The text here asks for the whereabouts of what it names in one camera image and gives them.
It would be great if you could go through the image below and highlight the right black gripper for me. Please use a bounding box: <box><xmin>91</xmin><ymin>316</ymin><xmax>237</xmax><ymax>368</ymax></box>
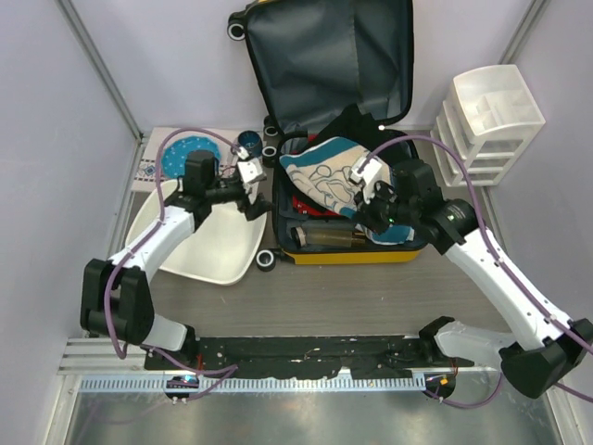
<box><xmin>353</xmin><ymin>179</ymin><xmax>418</xmax><ymax>236</ymax></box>

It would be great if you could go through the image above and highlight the white square tray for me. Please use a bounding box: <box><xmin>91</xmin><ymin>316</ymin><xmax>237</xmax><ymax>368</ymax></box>
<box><xmin>111</xmin><ymin>180</ymin><xmax>267</xmax><ymax>286</ymax></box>

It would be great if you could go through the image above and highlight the teal Doraemon towel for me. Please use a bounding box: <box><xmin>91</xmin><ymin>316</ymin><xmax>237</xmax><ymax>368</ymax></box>
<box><xmin>279</xmin><ymin>136</ymin><xmax>416</xmax><ymax>246</ymax></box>

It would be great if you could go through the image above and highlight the yellow Pikachu hard suitcase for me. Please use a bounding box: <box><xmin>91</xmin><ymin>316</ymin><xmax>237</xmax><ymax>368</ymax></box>
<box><xmin>227</xmin><ymin>1</ymin><xmax>424</xmax><ymax>264</ymax></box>

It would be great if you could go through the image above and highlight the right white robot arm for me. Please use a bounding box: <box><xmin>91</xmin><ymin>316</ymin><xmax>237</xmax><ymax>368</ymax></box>
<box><xmin>349</xmin><ymin>157</ymin><xmax>592</xmax><ymax>399</ymax></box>

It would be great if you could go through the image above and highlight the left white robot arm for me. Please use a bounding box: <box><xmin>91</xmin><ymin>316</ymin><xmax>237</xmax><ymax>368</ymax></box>
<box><xmin>80</xmin><ymin>148</ymin><xmax>271</xmax><ymax>370</ymax></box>

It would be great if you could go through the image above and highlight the red item in suitcase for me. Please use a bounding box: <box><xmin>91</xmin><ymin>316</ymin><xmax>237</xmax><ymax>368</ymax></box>
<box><xmin>292</xmin><ymin>195</ymin><xmax>354</xmax><ymax>219</ymax></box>

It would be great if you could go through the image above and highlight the clear amber bottle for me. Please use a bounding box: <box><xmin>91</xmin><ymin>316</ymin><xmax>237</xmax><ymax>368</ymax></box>
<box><xmin>290</xmin><ymin>226</ymin><xmax>367</xmax><ymax>248</ymax></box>

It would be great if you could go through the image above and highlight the black garment in suitcase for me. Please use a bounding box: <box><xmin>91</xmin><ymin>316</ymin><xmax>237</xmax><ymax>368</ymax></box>
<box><xmin>276</xmin><ymin>104</ymin><xmax>405</xmax><ymax>154</ymax></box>

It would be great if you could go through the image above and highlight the dark blue ceramic cup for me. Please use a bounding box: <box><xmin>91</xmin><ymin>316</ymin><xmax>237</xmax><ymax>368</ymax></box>
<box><xmin>237</xmin><ymin>130</ymin><xmax>263</xmax><ymax>158</ymax></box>

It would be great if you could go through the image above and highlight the blue polka dot plate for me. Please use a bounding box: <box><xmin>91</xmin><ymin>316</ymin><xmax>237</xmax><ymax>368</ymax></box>
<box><xmin>161</xmin><ymin>136</ymin><xmax>221</xmax><ymax>179</ymax></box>

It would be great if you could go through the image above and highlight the patterned white placemat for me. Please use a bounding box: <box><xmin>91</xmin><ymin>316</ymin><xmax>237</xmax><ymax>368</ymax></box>
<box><xmin>132</xmin><ymin>127</ymin><xmax>238</xmax><ymax>193</ymax></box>

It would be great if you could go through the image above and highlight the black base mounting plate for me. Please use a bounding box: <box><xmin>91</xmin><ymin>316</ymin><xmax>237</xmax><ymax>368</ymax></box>
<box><xmin>167</xmin><ymin>336</ymin><xmax>473</xmax><ymax>380</ymax></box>

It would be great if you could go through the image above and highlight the white plastic drawer organizer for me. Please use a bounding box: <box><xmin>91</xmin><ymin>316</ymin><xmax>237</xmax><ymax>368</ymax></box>
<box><xmin>430</xmin><ymin>64</ymin><xmax>546</xmax><ymax>187</ymax></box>

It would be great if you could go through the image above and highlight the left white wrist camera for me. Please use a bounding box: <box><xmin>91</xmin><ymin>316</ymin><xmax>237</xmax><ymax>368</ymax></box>
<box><xmin>236</xmin><ymin>146</ymin><xmax>267</xmax><ymax>204</ymax></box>

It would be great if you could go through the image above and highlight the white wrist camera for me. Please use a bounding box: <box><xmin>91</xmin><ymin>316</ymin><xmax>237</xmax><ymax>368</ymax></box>
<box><xmin>347</xmin><ymin>156</ymin><xmax>393</xmax><ymax>204</ymax></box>
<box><xmin>236</xmin><ymin>146</ymin><xmax>267</xmax><ymax>204</ymax></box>

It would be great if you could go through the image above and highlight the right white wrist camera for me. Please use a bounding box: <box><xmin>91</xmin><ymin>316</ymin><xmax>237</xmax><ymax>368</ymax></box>
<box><xmin>347</xmin><ymin>156</ymin><xmax>393</xmax><ymax>204</ymax></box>

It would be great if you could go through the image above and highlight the white slotted cable duct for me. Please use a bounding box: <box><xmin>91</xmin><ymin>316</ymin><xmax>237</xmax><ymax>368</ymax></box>
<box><xmin>79</xmin><ymin>370</ymin><xmax>426</xmax><ymax>394</ymax></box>

